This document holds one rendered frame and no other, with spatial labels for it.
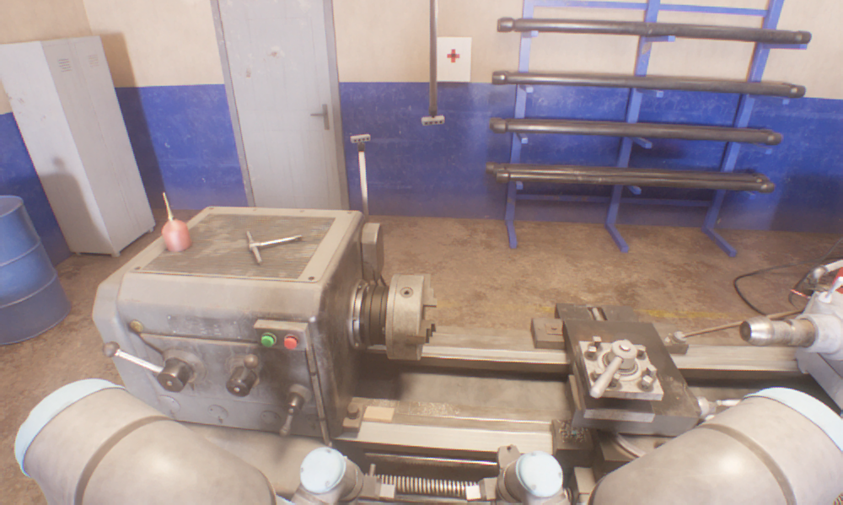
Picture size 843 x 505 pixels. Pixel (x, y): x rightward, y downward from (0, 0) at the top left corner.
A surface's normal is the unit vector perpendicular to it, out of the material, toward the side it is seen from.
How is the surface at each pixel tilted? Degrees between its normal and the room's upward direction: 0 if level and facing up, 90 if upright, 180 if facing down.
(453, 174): 90
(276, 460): 32
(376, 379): 0
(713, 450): 22
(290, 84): 90
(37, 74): 90
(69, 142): 90
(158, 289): 45
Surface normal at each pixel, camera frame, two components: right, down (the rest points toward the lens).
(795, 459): 0.15, -0.61
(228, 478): 0.78, -0.60
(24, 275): 0.95, 0.15
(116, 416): 0.11, -0.96
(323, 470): -0.15, -0.69
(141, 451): 0.25, -0.83
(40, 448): -0.31, -0.31
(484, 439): -0.06, -0.44
